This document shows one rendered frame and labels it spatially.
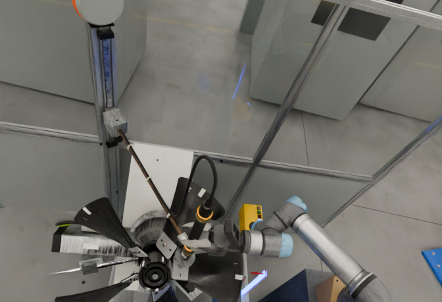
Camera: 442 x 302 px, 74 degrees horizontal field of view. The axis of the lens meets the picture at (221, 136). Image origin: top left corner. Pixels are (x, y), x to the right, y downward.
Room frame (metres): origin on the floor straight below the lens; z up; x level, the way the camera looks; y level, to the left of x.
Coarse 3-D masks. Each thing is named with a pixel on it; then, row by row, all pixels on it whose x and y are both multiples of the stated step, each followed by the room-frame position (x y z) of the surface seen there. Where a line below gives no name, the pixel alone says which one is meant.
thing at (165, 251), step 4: (160, 236) 0.45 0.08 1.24; (164, 236) 0.45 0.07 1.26; (160, 240) 0.44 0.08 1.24; (164, 240) 0.44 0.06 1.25; (168, 240) 0.44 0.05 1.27; (156, 244) 0.43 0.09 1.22; (160, 244) 0.43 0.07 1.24; (168, 244) 0.43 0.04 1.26; (172, 244) 0.43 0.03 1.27; (160, 248) 0.41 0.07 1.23; (164, 248) 0.41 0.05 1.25; (168, 248) 0.41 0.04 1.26; (172, 248) 0.41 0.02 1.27; (164, 252) 0.40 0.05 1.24; (168, 252) 0.40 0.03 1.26; (172, 252) 0.40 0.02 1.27; (168, 256) 0.39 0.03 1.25
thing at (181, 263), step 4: (184, 232) 0.43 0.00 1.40; (180, 236) 0.41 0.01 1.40; (176, 240) 0.41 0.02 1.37; (180, 240) 0.40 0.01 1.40; (180, 244) 0.40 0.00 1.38; (180, 248) 0.39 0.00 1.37; (180, 252) 0.39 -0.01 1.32; (176, 256) 0.38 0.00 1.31; (180, 256) 0.38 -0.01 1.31; (192, 256) 0.40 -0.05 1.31; (176, 260) 0.37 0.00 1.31; (180, 260) 0.37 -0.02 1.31; (188, 260) 0.38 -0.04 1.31; (192, 260) 0.38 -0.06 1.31; (180, 264) 0.36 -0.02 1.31; (184, 264) 0.36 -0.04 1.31; (188, 264) 0.36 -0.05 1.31
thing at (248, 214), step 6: (246, 204) 0.83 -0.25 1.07; (240, 210) 0.82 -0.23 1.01; (246, 210) 0.80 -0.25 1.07; (252, 210) 0.81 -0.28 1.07; (258, 210) 0.82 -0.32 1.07; (240, 216) 0.79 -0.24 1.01; (246, 216) 0.76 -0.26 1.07; (252, 216) 0.77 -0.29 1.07; (240, 222) 0.76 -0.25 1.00; (246, 222) 0.73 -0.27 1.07; (252, 222) 0.74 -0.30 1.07; (240, 228) 0.73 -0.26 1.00; (246, 228) 0.70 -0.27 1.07
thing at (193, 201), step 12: (180, 180) 0.62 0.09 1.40; (180, 192) 0.59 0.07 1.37; (192, 192) 0.59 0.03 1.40; (180, 204) 0.55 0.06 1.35; (192, 204) 0.55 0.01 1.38; (216, 204) 0.56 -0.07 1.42; (180, 216) 0.51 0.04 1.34; (192, 216) 0.51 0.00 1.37; (216, 216) 0.53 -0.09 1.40; (168, 228) 0.47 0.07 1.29; (180, 228) 0.47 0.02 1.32
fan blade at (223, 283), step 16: (208, 256) 0.47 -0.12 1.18; (224, 256) 0.49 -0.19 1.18; (240, 256) 0.51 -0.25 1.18; (192, 272) 0.38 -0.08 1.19; (208, 272) 0.41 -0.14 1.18; (224, 272) 0.43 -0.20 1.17; (240, 272) 0.46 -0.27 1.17; (208, 288) 0.36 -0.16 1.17; (224, 288) 0.38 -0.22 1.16; (240, 288) 0.40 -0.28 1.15
